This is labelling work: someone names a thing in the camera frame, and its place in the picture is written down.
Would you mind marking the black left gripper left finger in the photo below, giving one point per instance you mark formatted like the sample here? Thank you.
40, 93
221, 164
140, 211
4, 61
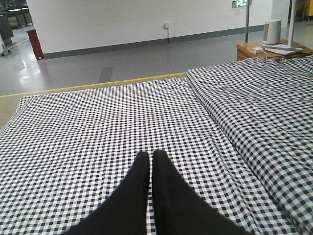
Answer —
124, 212

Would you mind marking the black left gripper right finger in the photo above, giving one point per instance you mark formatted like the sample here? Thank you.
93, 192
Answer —
178, 210

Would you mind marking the white desk lamp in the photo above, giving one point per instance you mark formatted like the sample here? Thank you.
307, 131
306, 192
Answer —
287, 49

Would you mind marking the black white checkered bedsheet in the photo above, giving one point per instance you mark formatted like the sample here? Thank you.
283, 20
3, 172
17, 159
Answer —
240, 134

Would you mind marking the wooden nightstand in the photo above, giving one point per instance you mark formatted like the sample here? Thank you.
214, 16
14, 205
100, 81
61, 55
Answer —
245, 50

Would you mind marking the white power adapter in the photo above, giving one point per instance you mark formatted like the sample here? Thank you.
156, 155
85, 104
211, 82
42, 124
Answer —
257, 50

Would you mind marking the red fire cabinet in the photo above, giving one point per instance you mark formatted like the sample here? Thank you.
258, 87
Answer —
33, 37

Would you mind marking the white cylindrical speaker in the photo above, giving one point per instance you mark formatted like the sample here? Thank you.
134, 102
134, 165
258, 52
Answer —
272, 32

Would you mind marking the green exit sign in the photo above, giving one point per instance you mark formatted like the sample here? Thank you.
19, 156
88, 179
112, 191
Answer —
241, 3

